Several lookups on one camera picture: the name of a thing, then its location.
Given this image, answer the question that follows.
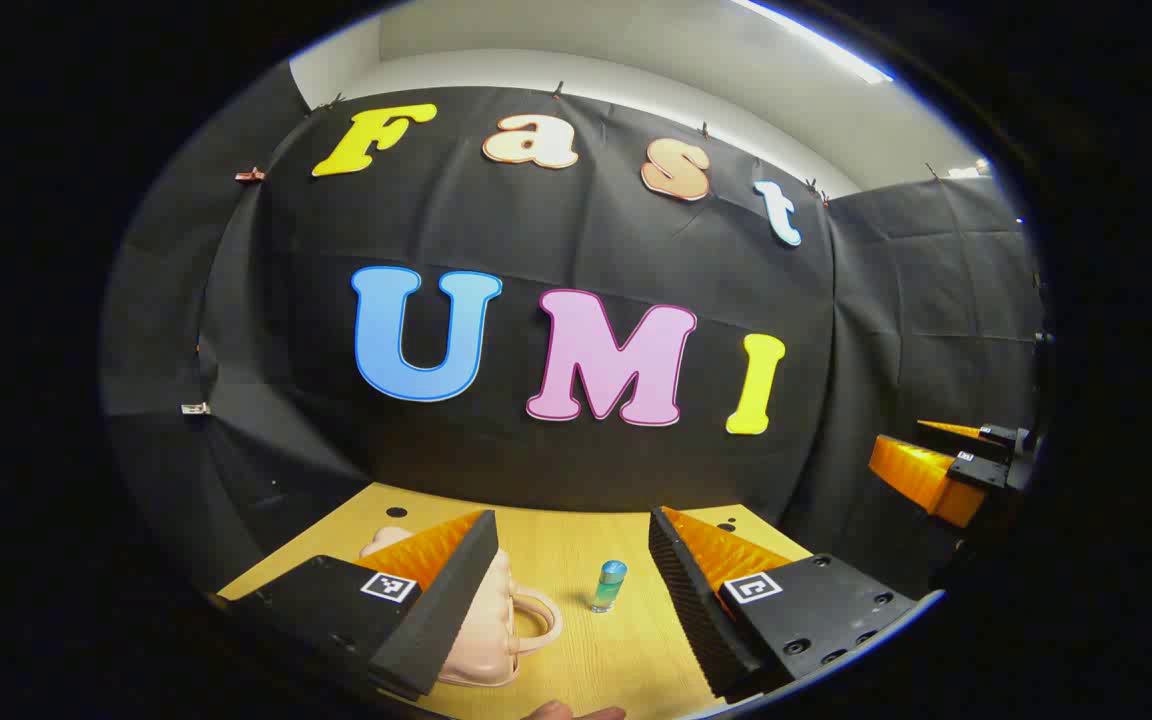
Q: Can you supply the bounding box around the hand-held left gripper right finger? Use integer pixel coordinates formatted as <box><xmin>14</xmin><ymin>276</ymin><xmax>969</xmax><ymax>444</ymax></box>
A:
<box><xmin>648</xmin><ymin>506</ymin><xmax>922</xmax><ymax>704</ymax></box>

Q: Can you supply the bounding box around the blue skin care bottle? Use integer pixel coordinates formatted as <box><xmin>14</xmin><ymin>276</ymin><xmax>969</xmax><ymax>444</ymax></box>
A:
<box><xmin>591</xmin><ymin>560</ymin><xmax>629</xmax><ymax>614</ymax></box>

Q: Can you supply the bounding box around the black backdrop cloth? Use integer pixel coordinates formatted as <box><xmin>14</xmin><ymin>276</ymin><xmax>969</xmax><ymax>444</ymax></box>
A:
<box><xmin>101</xmin><ymin>62</ymin><xmax>1049</xmax><ymax>601</ymax></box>

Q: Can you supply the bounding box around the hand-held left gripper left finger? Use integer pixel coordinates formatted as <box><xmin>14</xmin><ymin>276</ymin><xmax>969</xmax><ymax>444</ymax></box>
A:
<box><xmin>224</xmin><ymin>510</ymin><xmax>499</xmax><ymax>699</ymax></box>

